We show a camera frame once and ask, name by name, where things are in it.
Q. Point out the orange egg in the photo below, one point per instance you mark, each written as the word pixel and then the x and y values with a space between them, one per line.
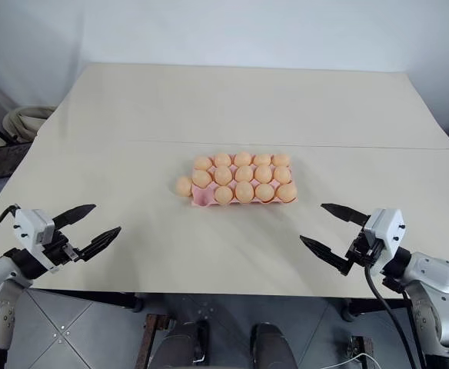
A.
pixel 243 158
pixel 244 191
pixel 243 173
pixel 264 192
pixel 203 163
pixel 222 159
pixel 223 194
pixel 223 175
pixel 281 159
pixel 287 192
pixel 281 174
pixel 263 173
pixel 262 159
pixel 183 185
pixel 201 178

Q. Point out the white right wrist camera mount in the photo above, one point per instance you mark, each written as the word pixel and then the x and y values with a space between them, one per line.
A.
pixel 388 227

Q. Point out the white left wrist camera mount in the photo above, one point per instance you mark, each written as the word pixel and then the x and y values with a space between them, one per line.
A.
pixel 28 227

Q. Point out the dark rounded shape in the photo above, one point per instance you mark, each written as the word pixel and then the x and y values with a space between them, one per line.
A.
pixel 182 346
pixel 270 346

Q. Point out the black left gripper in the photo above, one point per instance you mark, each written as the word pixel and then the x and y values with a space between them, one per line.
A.
pixel 61 250

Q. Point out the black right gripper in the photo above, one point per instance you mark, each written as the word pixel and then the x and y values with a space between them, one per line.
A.
pixel 363 250

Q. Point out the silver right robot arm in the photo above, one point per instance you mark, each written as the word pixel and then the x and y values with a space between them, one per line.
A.
pixel 436 273

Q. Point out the pink egg carton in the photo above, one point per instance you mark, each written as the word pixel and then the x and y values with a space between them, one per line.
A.
pixel 203 197

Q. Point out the black box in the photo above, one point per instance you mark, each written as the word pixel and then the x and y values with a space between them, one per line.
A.
pixel 1 159

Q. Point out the black table leg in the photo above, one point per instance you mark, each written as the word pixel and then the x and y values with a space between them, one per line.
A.
pixel 134 303
pixel 349 309

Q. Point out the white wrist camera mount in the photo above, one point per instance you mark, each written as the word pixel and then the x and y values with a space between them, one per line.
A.
pixel 28 227
pixel 388 227

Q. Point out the rusty metal bracket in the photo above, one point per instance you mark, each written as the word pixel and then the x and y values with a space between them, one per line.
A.
pixel 151 338
pixel 361 351

